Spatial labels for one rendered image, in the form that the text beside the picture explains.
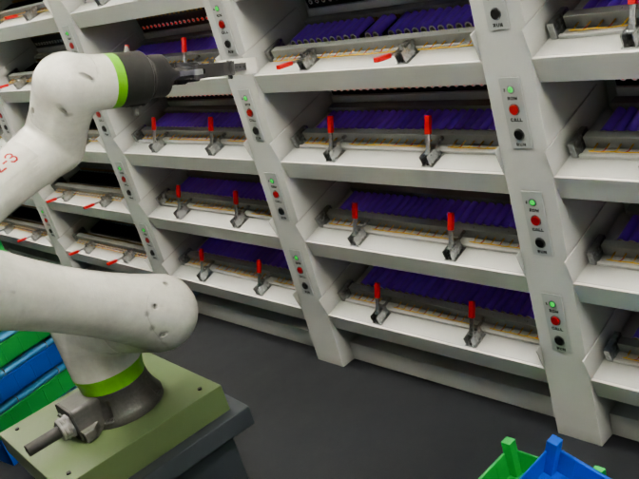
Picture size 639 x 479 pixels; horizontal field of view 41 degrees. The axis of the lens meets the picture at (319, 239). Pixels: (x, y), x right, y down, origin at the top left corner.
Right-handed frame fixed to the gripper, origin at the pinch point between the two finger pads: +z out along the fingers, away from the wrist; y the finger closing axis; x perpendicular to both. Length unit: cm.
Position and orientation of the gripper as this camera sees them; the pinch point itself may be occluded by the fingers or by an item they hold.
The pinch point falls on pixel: (237, 67)
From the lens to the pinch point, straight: 164.2
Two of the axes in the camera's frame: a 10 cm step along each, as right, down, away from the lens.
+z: 7.4, -2.2, 6.4
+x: -1.0, -9.7, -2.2
